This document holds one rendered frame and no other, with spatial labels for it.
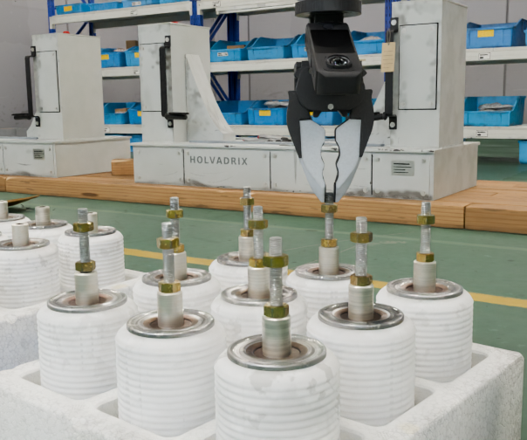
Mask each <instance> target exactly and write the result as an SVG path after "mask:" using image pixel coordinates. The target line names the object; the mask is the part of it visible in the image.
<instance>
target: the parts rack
mask: <svg viewBox="0 0 527 440"><path fill-rule="evenodd" d="M283 1H291V0H189V1H185V2H176V3H161V4H153V5H145V6H137V7H129V8H121V9H112V10H97V11H89V12H81V13H73V14H65V15H57V16H55V10H56V8H55V6H54V0H47V8H48V23H49V33H56V24H68V23H77V22H84V24H83V25H82V26H81V27H80V29H79V30H78V31H77V33H76V34H78V35H79V34H80V32H82V30H83V29H84V28H85V27H86V25H87V24H88V23H89V34H90V36H96V33H97V31H96V29H104V28H113V27H123V26H133V25H143V24H161V23H171V22H173V21H176V22H181V21H190V25H196V26H202V27H203V19H210V18H217V20H216V21H215V22H214V24H213V25H212V27H211V29H210V30H209V35H210V34H211V33H212V31H213V33H212V34H211V36H210V38H209V42H211V40H212V39H213V37H214V36H215V34H216V33H217V31H218V30H219V28H220V27H221V25H222V23H223V21H224V20H225V18H227V41H232V42H239V21H240V16H248V15H257V14H267V13H277V12H286V11H295V7H293V8H283V9H275V10H257V11H247V12H237V13H229V14H221V15H216V8H222V7H230V6H239V5H248V4H257V3H274V2H283ZM360 1H361V2H362V4H372V3H385V43H386V32H387V30H388V29H390V17H392V2H400V1H410V0H360ZM221 18H222V19H221ZM220 19H221V21H220ZM219 21H220V23H219V24H218V22H219ZM217 24H218V25H217ZM216 25H217V26H216ZM214 29H215V30H214ZM381 54H382V53H381ZM381 54H364V55H358V56H359V60H362V68H363V69H364V70H365V69H381ZM304 60H308V58H280V59H262V60H245V61H229V62H211V63H210V76H211V78H212V79H213V80H214V81H215V83H216V85H217V87H218V88H219V90H220V91H221V93H222V95H223V97H224V98H225V99H226V100H241V96H240V78H241V74H256V73H278V72H294V65H295V64H296V62H301V61H304ZM519 63H527V46H517V47H499V48H482V49H466V65H497V64H519ZM101 71H102V79H139V78H140V67H139V66H127V67H110V68H101ZM214 75H228V83H229V97H227V95H226V94H225V92H224V91H223V89H222V88H221V86H220V84H219V83H218V81H217V80H216V78H215V76H214ZM104 126H105V134H142V125H131V124H124V125H104ZM337 126H338V125H336V126H321V127H323V128H324V129H325V136H334V130H335V128H336V127H337ZM229 127H230V128H231V129H232V130H233V131H234V132H235V133H236V137H241V136H242V135H260V134H266V135H288V136H290V134H289V131H288V127H287V125H284V126H260V125H229ZM463 138H477V139H527V124H522V125H516V126H510V127H463Z"/></svg>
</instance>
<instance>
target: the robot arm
mask: <svg viewBox="0 0 527 440"><path fill-rule="evenodd" d="M296 1H298V2H296V3H295V17H301V18H308V19H309V23H308V24H307V25H306V28H305V48H306V52H307V57H308V60H304V61H301V62H296V64H295V65H294V74H293V75H294V91H289V92H288V95H289V104H288V107H287V112H286V122H287V127H288V131H289V134H290V136H291V140H292V142H293V145H294V147H295V149H296V151H297V154H298V159H299V160H300V163H301V165H302V168H303V171H304V172H305V176H306V179H307V181H308V183H309V185H310V187H311V189H312V191H313V192H314V194H315V195H316V197H317V198H318V199H319V201H320V202H322V203H325V193H326V184H325V181H324V177H323V170H324V166H325V164H324V161H323V159H322V157H321V148H322V147H323V145H324V143H325V129H324V128H323V127H321V126H320V125H319V124H318V123H316V122H315V121H313V120H312V117H311V116H310V112H313V113H312V116H313V117H314V118H318V117H319V115H320V113H321V112H339V113H340V115H341V116H342V117H346V120H345V121H344V122H342V123H341V124H340V125H338V126H337V127H336V128H335V130H334V140H335V142H336V144H337V146H338V148H339V155H338V158H337V160H336V162H335V165H336V169H337V175H336V179H335V183H334V184H333V194H334V195H333V196H334V200H333V201H334V202H335V203H337V202H339V200H340V199H341V198H342V196H343V195H344V194H345V193H346V191H347V190H348V188H349V186H350V185H351V183H352V179H353V178H354V175H355V173H356V170H357V168H358V166H359V162H360V160H361V157H362V155H363V154H364V151H365V149H366V144H367V143H368V140H369V137H370V135H371V132H372V130H373V122H374V110H373V103H372V94H373V90H372V89H365V84H364V81H363V77H364V76H365V75H366V74H367V72H366V71H365V70H364V69H363V68H362V60H359V56H358V53H357V50H356V47H355V44H354V42H353V39H352V34H351V32H350V29H349V25H348V24H347V23H344V18H345V17H356V16H359V15H361V11H362V2H361V1H360V0H296ZM348 113H349V116H347V114H348Z"/></svg>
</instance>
